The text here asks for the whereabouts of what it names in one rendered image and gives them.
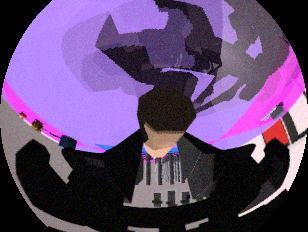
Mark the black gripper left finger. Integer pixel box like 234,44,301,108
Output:
61,129,143,204

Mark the blue flat strip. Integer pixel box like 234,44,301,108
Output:
94,144,179,154

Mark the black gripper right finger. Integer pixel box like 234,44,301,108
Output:
177,132,256,200

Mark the yellow screwdriver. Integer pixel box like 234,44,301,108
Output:
31,120,48,133

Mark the blue block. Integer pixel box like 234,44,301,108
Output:
58,136,77,149

